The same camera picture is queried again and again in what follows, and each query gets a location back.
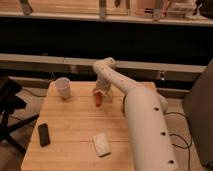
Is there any white sponge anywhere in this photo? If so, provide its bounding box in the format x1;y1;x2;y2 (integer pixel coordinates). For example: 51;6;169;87
93;133;111;157

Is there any black chair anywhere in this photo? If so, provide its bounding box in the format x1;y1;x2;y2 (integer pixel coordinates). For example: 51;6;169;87
0;76;39;154

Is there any red pepper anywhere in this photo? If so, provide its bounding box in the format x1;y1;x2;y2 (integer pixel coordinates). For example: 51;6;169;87
95;93;102;107

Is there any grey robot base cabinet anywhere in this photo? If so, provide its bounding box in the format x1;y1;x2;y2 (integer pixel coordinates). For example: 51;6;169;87
182;59;213;169

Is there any black cable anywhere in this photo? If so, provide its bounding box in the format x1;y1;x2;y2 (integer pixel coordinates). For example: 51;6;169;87
164;111;193;171

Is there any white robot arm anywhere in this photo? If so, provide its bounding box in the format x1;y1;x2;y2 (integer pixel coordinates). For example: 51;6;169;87
93;57;180;171

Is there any white paper cup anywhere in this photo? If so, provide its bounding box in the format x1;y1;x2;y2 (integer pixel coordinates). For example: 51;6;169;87
55;77;71;99

